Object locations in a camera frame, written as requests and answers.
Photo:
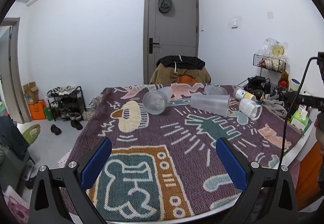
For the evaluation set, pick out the person's hand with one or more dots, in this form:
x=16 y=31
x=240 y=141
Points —
x=319 y=133

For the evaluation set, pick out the white tape roll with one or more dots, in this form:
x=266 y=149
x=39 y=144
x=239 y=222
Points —
x=294 y=84

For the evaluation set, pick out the purple patterned woven tablecloth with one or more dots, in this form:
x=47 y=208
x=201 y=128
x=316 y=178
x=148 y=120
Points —
x=164 y=167

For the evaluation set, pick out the white wall switch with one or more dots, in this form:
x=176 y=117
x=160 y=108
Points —
x=234 y=23

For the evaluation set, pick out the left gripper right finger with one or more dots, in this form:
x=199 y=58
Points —
x=279 y=204

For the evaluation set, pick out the small clear plastic cup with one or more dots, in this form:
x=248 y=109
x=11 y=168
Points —
x=214 y=90

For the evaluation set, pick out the frosted plastic cup left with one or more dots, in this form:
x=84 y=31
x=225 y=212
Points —
x=155 y=102

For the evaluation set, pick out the black-haired doll figure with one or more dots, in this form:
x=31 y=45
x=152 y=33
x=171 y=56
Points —
x=259 y=95

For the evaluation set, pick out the green tissue box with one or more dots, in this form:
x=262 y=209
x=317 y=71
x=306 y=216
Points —
x=300 y=120

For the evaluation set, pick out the tall frosted plastic cup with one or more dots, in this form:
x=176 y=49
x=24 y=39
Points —
x=215 y=104

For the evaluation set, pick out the green cap on door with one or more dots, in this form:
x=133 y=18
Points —
x=165 y=6

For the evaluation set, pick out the white sleeved clear cup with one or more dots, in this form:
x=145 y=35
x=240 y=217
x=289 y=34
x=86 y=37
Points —
x=250 y=108

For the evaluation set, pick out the black shoe rack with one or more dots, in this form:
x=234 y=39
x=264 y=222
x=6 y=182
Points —
x=66 y=101

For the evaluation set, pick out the cardboard box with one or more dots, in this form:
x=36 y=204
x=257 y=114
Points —
x=31 y=92

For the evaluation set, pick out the brown plush toy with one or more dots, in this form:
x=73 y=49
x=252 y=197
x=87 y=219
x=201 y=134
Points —
x=284 y=80

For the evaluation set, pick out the grey door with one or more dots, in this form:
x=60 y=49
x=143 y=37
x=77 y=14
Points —
x=176 y=31

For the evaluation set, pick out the plastic bag with yellow item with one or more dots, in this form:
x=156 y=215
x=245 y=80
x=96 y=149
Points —
x=273 y=48

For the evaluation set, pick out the chair with brown jacket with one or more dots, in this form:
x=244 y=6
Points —
x=180 y=70

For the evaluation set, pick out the black shoe on floor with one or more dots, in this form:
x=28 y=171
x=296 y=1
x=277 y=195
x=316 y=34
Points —
x=56 y=130

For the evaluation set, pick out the lemon vitamin drink cup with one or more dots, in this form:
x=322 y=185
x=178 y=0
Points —
x=240 y=94

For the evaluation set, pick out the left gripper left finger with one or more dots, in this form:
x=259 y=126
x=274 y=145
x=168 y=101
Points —
x=47 y=205

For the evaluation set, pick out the black door handle lock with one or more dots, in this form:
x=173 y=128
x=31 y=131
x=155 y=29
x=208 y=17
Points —
x=151 y=44

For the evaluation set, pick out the orange box on floor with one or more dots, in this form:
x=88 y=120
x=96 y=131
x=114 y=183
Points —
x=37 y=110

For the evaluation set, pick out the grey crumpled cloth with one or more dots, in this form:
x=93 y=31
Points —
x=275 y=106

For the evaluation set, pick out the black bag on side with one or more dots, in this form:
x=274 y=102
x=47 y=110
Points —
x=258 y=83

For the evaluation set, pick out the wire wall basket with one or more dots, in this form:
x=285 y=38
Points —
x=269 y=63

